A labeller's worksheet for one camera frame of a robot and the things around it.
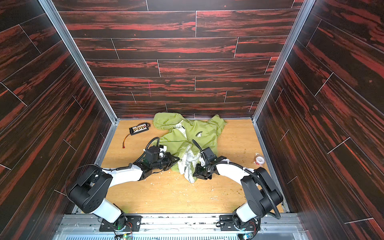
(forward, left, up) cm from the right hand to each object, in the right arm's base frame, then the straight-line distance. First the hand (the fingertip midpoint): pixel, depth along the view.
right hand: (196, 174), depth 88 cm
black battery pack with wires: (+35, +44, +1) cm, 56 cm away
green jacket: (+24, +8, +3) cm, 25 cm away
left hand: (+5, +9, +8) cm, 13 cm away
